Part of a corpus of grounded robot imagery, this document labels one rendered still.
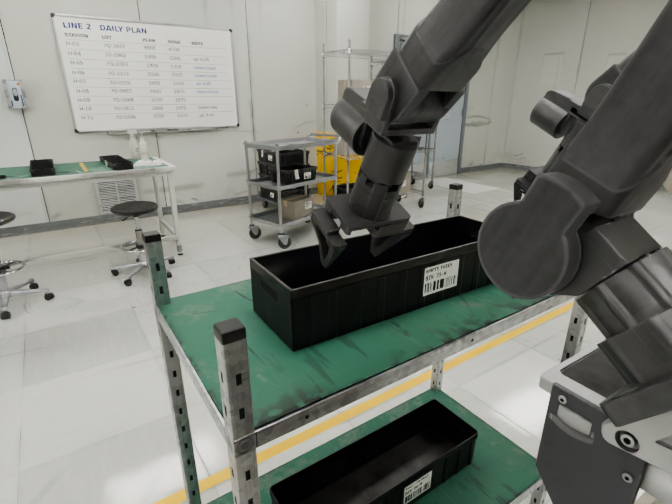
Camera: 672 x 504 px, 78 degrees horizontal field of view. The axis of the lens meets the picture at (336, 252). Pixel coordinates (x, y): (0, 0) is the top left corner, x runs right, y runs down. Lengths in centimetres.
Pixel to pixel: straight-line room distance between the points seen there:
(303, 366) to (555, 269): 45
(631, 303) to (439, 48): 26
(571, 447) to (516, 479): 85
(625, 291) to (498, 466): 113
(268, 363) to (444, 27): 52
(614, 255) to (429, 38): 24
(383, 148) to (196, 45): 510
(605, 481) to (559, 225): 33
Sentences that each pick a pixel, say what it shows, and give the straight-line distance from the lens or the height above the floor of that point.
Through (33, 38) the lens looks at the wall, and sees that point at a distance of 531.
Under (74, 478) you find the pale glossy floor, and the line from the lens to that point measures 204.
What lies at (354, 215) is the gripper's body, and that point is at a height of 120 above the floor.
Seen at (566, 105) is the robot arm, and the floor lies 133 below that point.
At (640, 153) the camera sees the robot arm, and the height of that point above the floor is 131.
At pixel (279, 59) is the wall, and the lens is 594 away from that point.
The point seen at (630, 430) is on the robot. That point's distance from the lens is 38.
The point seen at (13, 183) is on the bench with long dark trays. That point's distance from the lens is 376.
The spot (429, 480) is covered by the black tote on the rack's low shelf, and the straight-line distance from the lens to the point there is 127.
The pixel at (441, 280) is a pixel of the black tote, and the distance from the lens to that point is 87.
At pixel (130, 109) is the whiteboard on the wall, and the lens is 533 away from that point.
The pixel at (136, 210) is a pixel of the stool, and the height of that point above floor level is 56.
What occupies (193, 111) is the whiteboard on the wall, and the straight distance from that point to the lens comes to 547.
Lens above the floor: 135
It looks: 20 degrees down
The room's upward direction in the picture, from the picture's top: straight up
